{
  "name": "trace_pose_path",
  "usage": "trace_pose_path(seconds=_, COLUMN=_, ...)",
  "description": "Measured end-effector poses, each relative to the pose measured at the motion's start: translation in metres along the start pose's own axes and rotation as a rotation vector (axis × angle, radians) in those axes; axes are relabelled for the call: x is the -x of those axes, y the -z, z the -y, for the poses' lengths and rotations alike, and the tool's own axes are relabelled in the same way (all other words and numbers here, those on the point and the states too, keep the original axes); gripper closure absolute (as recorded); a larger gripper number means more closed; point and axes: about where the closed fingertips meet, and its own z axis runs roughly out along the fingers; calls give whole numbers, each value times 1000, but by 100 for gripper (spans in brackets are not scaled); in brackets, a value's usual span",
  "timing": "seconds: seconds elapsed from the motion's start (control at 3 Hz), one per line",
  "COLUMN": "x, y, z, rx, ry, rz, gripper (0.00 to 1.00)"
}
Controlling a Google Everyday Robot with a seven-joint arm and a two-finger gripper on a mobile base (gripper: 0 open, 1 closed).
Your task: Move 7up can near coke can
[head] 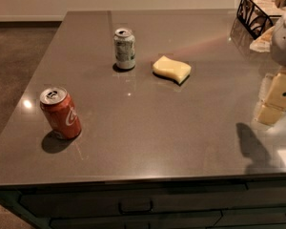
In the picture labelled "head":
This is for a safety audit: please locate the yellow sponge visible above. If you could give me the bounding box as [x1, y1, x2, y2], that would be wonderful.
[153, 56, 192, 84]

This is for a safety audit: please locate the red coke can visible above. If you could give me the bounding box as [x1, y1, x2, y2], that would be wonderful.
[40, 87, 81, 139]

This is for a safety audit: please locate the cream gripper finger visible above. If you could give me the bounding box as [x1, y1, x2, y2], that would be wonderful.
[255, 68, 286, 126]

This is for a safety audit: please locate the black wire basket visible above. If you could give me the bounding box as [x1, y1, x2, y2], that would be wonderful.
[236, 0, 286, 39]

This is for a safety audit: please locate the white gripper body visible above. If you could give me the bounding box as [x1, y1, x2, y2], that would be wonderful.
[270, 11, 286, 67]

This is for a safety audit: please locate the white green 7up can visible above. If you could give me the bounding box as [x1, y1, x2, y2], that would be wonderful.
[113, 28, 135, 70]

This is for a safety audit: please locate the dark cabinet drawer handle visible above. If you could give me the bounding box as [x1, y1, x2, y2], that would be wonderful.
[118, 198, 153, 215]

